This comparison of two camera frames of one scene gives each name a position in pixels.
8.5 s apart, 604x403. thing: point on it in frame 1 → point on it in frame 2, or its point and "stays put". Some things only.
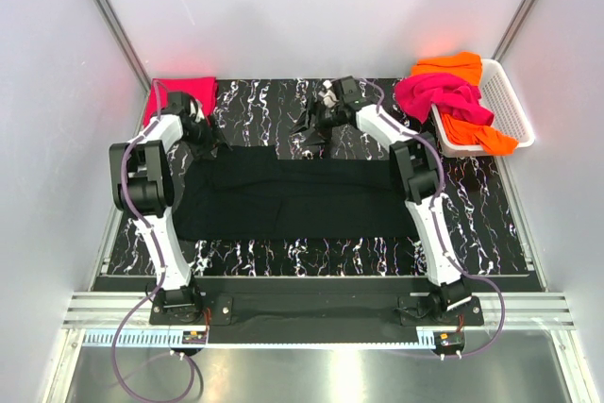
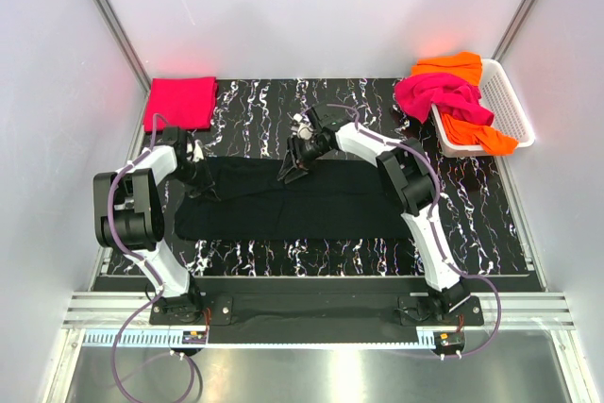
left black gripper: x=203 y=151 → x=205 y=183
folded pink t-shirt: x=203 y=88 stays put
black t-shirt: x=224 y=193 stays put
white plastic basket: x=499 y=97 stays put
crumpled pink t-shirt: x=452 y=96 stays put
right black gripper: x=319 y=137 → x=290 y=162
